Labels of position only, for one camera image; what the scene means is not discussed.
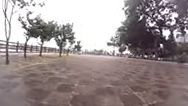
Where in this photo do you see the row of small trees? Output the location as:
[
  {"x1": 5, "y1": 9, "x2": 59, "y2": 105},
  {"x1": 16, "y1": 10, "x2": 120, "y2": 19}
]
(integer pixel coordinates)
[{"x1": 0, "y1": 0, "x2": 88, "y2": 74}]

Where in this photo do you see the red and grey chequered paving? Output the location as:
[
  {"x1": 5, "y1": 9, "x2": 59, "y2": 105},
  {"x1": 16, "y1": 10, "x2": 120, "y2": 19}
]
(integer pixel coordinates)
[{"x1": 0, "y1": 43, "x2": 188, "y2": 106}]

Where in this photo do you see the group of large dark trees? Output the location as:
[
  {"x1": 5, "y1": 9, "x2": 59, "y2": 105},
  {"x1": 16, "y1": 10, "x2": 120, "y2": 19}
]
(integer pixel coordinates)
[{"x1": 105, "y1": 0, "x2": 188, "y2": 66}]

